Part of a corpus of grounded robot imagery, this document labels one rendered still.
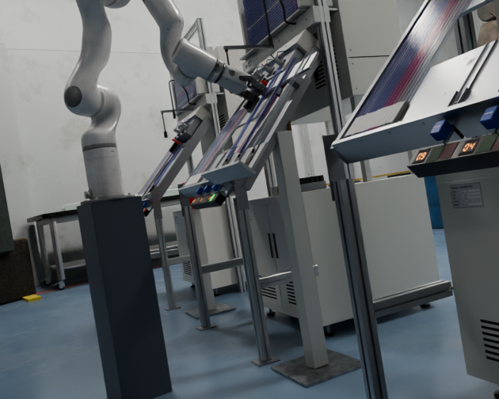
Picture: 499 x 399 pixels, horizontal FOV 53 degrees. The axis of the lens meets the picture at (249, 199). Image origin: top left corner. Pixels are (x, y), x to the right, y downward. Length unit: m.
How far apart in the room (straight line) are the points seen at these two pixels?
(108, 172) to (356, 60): 1.18
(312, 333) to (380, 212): 0.72
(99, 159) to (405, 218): 1.35
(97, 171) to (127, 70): 5.50
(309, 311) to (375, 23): 1.34
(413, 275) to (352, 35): 1.10
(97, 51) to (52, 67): 5.11
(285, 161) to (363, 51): 0.81
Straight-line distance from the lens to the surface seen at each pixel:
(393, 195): 2.33
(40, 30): 7.12
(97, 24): 1.90
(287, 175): 1.75
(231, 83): 1.73
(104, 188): 1.81
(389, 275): 2.32
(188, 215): 2.63
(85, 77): 1.84
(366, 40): 2.40
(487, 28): 8.38
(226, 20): 8.33
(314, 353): 1.84
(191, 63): 1.69
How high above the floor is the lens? 0.63
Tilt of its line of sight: level
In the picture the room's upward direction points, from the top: 9 degrees counter-clockwise
